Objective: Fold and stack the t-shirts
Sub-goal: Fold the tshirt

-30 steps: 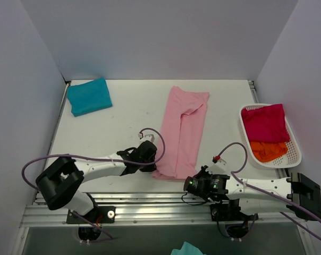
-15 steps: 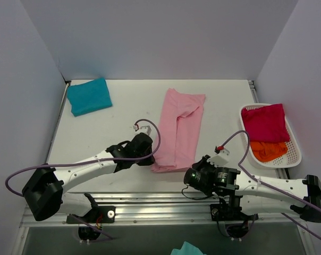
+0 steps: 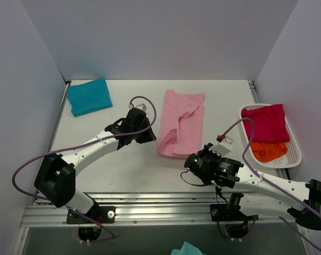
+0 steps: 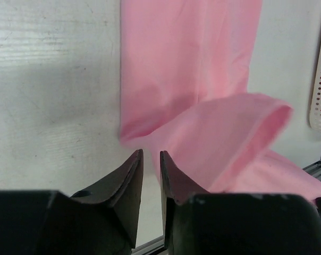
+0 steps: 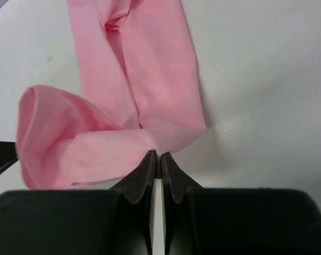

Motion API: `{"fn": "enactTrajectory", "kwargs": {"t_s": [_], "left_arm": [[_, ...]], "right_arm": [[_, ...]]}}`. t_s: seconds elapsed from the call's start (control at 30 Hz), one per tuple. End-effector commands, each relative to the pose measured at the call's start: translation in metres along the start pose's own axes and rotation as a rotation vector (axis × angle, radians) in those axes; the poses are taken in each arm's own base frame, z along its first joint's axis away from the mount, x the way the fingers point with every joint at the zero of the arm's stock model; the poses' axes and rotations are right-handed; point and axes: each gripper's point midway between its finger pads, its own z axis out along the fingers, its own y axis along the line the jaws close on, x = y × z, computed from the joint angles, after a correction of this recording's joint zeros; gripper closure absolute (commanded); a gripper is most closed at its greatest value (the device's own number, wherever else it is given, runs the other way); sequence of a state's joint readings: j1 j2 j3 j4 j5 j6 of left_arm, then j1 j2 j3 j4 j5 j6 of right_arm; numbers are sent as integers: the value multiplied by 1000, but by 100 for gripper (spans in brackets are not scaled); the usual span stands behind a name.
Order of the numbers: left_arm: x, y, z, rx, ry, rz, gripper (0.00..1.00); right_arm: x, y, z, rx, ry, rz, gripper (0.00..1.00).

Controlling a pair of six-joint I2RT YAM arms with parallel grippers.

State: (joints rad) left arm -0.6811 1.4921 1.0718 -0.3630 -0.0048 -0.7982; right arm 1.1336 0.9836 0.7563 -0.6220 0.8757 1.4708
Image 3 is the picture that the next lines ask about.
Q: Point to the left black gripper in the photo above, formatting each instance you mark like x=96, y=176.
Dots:
x=144, y=131

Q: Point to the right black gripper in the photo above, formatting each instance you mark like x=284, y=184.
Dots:
x=208, y=153

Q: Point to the pink t shirt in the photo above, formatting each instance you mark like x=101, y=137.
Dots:
x=181, y=124

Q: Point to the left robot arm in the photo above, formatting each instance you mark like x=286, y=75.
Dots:
x=56, y=176

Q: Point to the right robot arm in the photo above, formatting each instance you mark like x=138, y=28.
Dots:
x=303, y=198

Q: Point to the folded teal t shirt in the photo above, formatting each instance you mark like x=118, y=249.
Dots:
x=89, y=97

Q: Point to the orange t shirt in basket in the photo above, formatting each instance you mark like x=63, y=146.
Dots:
x=266, y=152

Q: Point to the crimson t shirt in basket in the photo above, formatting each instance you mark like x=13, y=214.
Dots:
x=269, y=123

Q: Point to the white plastic basket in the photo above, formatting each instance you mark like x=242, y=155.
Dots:
x=292, y=158

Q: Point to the mint green cloth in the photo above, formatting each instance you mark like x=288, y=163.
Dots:
x=187, y=249

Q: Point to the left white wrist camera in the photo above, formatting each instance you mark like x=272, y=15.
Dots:
x=141, y=107

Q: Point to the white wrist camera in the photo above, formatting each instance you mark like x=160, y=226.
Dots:
x=223, y=147
x=141, y=107

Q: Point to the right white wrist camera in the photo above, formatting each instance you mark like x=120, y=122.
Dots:
x=223, y=147

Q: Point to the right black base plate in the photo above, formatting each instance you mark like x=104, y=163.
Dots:
x=220, y=213

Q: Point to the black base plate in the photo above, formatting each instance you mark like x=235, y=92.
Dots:
x=101, y=214
x=220, y=213

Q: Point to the aluminium rail frame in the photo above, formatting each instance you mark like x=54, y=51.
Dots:
x=134, y=209

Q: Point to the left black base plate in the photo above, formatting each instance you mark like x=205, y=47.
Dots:
x=101, y=214

